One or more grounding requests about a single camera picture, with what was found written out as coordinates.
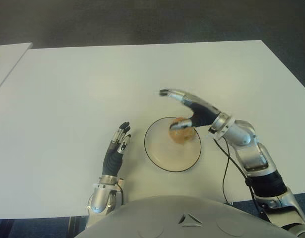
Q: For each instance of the grey metal table leg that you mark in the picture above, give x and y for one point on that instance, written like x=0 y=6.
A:
x=73 y=226

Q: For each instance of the white plate with black rim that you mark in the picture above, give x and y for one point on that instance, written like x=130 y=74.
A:
x=164 y=156

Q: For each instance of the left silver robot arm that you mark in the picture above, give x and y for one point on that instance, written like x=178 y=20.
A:
x=101 y=198

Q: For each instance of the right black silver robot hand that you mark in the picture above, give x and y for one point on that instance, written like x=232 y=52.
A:
x=203 y=114

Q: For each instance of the right silver black robot arm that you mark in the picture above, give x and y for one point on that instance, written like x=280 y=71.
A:
x=241 y=136

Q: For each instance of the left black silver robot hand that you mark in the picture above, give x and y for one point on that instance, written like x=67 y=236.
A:
x=111 y=162

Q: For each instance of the grey robot torso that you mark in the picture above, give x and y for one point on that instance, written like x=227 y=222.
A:
x=187 y=218

